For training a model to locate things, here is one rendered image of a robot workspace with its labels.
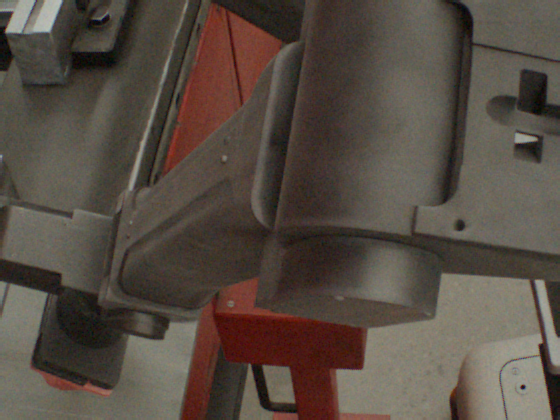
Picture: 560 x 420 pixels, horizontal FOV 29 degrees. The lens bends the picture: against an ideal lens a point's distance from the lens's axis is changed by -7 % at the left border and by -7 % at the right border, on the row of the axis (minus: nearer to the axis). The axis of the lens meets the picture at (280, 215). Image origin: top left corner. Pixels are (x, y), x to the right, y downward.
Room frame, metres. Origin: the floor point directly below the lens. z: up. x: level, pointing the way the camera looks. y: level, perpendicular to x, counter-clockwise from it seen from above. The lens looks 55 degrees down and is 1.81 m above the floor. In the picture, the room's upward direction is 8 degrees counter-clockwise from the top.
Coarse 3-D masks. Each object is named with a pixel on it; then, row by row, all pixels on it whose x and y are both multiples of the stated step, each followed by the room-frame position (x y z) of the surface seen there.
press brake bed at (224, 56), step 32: (192, 32) 0.98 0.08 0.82; (224, 32) 1.10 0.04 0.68; (256, 32) 1.26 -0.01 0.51; (192, 64) 0.96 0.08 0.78; (224, 64) 1.08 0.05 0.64; (256, 64) 1.24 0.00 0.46; (192, 96) 0.93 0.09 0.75; (224, 96) 1.05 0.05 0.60; (192, 128) 0.91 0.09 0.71; (160, 160) 0.80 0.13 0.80; (192, 384) 0.70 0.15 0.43; (224, 384) 0.88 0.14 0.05; (192, 416) 0.66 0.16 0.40; (224, 416) 0.82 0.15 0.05
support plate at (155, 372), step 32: (0, 288) 0.53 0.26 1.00; (0, 320) 0.49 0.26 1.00; (32, 320) 0.49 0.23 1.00; (0, 352) 0.46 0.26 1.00; (32, 352) 0.46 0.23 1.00; (128, 352) 0.45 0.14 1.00; (160, 352) 0.44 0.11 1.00; (192, 352) 0.44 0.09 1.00; (0, 384) 0.43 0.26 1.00; (32, 384) 0.42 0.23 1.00; (128, 384) 0.42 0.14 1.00; (160, 384) 0.41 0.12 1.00; (0, 416) 0.40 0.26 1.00; (32, 416) 0.39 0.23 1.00; (64, 416) 0.39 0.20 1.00; (96, 416) 0.39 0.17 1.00; (128, 416) 0.38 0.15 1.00; (160, 416) 0.38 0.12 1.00
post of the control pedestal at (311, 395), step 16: (304, 368) 0.66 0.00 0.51; (304, 384) 0.66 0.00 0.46; (320, 384) 0.65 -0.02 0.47; (336, 384) 0.69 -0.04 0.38; (304, 400) 0.66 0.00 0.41; (320, 400) 0.65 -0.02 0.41; (336, 400) 0.68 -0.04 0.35; (304, 416) 0.66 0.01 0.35; (320, 416) 0.65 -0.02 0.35; (336, 416) 0.67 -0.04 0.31
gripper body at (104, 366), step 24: (72, 288) 0.41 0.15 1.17; (48, 312) 0.42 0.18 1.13; (72, 312) 0.40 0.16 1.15; (48, 336) 0.40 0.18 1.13; (72, 336) 0.40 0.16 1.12; (96, 336) 0.39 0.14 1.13; (120, 336) 0.40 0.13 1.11; (48, 360) 0.38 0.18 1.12; (72, 360) 0.38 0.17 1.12; (96, 360) 0.38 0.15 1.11; (120, 360) 0.39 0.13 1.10; (96, 384) 0.37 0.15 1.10
